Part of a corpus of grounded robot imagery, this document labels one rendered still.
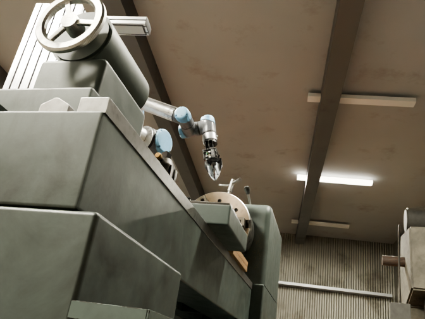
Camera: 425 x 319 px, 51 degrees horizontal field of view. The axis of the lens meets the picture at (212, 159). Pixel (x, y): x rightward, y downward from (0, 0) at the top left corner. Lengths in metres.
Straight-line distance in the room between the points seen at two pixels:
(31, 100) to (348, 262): 10.40
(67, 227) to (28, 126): 0.20
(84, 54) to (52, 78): 0.08
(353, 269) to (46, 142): 10.45
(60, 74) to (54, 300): 0.48
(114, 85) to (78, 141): 0.27
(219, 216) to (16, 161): 0.67
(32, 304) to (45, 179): 0.18
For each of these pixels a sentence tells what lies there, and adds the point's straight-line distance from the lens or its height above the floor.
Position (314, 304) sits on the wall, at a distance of 10.74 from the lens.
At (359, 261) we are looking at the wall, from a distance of 11.06.
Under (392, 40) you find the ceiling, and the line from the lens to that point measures 4.83.
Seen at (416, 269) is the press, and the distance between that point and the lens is 5.16.
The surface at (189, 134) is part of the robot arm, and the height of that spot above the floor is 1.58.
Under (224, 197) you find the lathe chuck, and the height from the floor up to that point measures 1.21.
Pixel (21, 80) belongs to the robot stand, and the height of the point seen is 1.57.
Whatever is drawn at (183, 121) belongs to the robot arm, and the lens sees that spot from 2.23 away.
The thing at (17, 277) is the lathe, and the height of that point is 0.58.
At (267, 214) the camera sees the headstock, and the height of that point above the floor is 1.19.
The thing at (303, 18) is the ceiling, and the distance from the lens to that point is 4.54.
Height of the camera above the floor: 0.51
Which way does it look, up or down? 24 degrees up
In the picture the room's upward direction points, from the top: 9 degrees clockwise
